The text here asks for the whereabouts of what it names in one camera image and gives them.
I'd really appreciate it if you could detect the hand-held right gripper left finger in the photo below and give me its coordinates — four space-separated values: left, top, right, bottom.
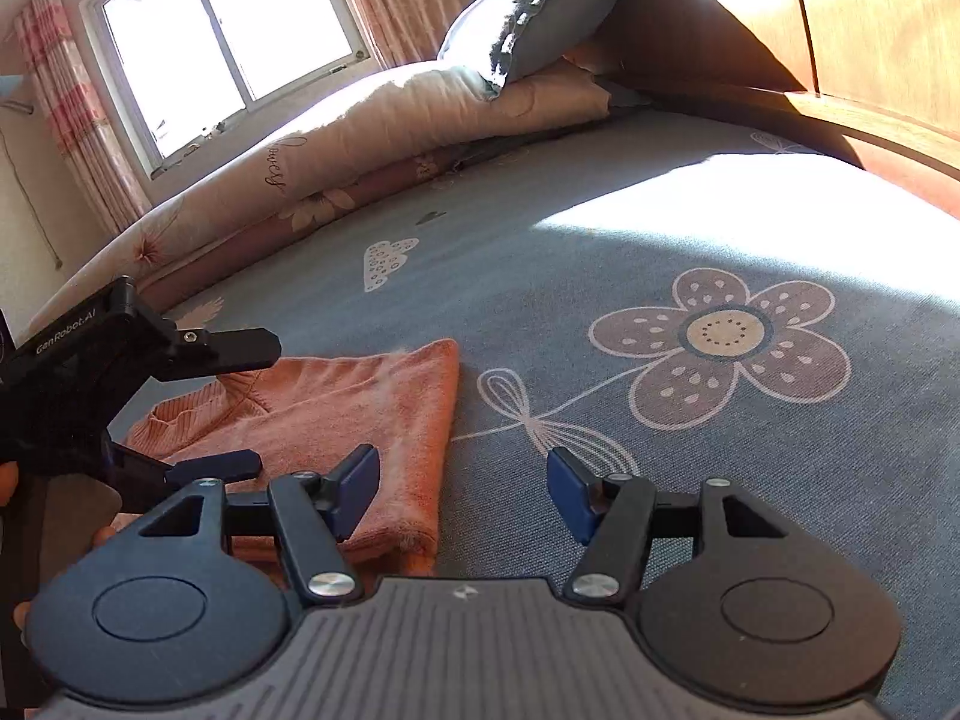
137 444 381 606

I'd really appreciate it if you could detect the thin wall cable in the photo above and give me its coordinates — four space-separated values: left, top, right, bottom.
0 124 64 269

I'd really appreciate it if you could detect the person's left hand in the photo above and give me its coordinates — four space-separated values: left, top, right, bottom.
0 461 118 635

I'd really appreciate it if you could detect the window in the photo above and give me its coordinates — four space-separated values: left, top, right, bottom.
81 0 370 182

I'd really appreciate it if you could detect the grey-blue printed bed sheet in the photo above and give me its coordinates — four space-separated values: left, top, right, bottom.
112 109 960 720

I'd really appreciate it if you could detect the pink floral folded quilt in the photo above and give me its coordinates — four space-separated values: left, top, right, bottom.
26 58 655 325

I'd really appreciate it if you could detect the wooden headboard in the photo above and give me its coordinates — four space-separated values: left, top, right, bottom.
585 0 960 205

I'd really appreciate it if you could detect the orange knit sweater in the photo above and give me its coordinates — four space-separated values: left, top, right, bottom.
124 337 461 590

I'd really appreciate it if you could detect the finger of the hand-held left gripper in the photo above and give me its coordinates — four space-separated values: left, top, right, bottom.
161 326 283 383
111 444 263 517

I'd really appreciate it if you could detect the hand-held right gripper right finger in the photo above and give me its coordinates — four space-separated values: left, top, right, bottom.
546 447 790 606

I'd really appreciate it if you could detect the grey-blue pillow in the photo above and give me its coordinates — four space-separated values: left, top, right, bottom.
436 0 635 100

